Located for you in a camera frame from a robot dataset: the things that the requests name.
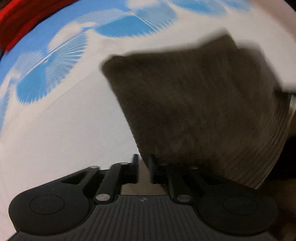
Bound brown corduroy pants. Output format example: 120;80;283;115
101;32;292;188

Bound blue white patterned bedsheet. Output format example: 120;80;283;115
1;1;295;240

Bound red folded blanket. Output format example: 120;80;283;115
1;0;74;52

